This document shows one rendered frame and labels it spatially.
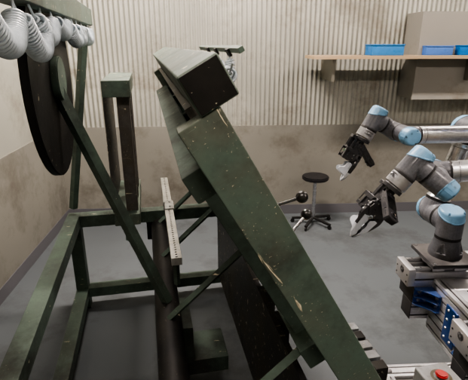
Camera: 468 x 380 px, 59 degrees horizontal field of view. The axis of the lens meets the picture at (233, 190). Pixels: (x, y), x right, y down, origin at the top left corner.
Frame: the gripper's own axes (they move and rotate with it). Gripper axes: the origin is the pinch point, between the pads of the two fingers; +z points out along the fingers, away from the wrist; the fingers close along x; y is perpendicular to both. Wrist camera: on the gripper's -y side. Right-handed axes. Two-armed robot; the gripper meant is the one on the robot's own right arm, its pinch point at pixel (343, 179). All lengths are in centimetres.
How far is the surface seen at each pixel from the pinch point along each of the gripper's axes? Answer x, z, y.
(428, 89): -264, -110, -124
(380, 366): 43, 56, -39
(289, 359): 73, 53, 11
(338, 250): -208, 78, -111
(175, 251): -6, 70, 52
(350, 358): 82, 40, 0
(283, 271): 89, 23, 33
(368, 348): 32, 56, -37
